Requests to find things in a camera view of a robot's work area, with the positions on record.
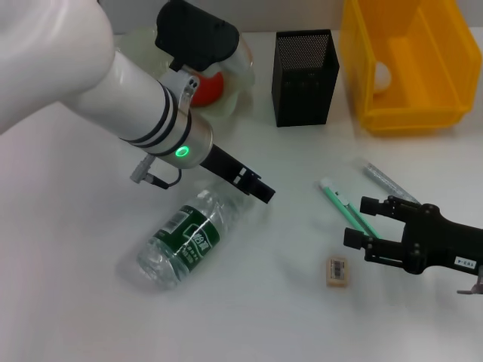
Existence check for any right arm cable with connector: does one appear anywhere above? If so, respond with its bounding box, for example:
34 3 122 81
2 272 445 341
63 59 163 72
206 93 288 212
456 263 483 295

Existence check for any clear green-label water bottle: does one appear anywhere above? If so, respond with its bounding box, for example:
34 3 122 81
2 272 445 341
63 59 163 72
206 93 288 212
135 187 265 290

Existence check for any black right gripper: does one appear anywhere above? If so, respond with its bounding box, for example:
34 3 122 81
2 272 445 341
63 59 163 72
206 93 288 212
343 195 483 275

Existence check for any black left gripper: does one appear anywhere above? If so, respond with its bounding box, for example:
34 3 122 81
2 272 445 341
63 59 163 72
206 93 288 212
199 145 277 204

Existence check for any beige barcode eraser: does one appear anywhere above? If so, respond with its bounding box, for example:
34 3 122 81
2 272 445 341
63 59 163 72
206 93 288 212
325 256 349 290

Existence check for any orange toy fruit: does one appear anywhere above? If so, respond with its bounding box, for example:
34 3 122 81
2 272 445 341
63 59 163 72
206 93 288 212
190 71 226 107

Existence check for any black mesh pen holder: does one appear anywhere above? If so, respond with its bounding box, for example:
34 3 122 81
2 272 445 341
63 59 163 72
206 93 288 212
270 29 340 128

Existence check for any green utility knife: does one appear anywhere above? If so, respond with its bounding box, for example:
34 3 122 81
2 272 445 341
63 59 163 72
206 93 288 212
318 179 382 241

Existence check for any yellow plastic bin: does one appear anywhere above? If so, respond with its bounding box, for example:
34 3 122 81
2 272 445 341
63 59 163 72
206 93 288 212
339 0 483 136

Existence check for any green glass fruit plate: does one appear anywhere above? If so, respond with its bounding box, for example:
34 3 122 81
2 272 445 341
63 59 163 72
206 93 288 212
112 28 257 118

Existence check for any silver grey pen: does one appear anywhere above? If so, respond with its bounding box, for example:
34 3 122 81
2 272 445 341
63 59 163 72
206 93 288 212
362 161 422 207

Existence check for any white paper ball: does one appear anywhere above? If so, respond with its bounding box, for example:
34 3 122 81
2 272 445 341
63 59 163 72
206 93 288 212
374 62 392 91

